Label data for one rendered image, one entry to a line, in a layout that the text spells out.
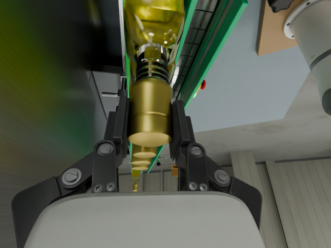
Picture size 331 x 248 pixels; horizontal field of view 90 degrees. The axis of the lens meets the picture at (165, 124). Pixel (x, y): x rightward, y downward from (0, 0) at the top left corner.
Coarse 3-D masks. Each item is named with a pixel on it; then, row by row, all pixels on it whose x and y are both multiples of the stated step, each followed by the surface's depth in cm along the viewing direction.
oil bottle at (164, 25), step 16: (128, 0) 14; (144, 0) 15; (160, 0) 15; (176, 0) 15; (128, 16) 14; (144, 16) 14; (160, 16) 14; (176, 16) 14; (128, 32) 14; (144, 32) 14; (160, 32) 14; (176, 32) 15; (128, 48) 16; (176, 48) 16
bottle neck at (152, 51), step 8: (144, 48) 14; (152, 48) 14; (160, 48) 15; (144, 56) 14; (152, 56) 14; (160, 56) 14; (144, 64) 14; (152, 64) 14; (160, 64) 14; (136, 72) 14; (144, 72) 13; (152, 72) 13; (160, 72) 13; (168, 72) 15; (136, 80) 14; (168, 80) 15
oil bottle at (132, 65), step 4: (132, 64) 19; (136, 64) 19; (172, 64) 20; (132, 68) 19; (168, 68) 20; (172, 68) 20; (132, 72) 20; (172, 72) 20; (132, 76) 20; (172, 76) 20; (132, 80) 20
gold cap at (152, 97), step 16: (144, 80) 12; (160, 80) 13; (144, 96) 12; (160, 96) 12; (144, 112) 11; (160, 112) 12; (128, 128) 12; (144, 128) 11; (160, 128) 11; (144, 144) 13; (160, 144) 13
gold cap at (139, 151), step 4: (136, 148) 22; (140, 148) 22; (144, 148) 22; (148, 148) 22; (152, 148) 23; (156, 148) 24; (132, 152) 23; (136, 152) 22; (140, 152) 22; (144, 152) 22; (148, 152) 22; (152, 152) 22; (156, 152) 23; (136, 156) 24; (140, 156) 24; (144, 156) 24; (148, 156) 24; (152, 156) 24
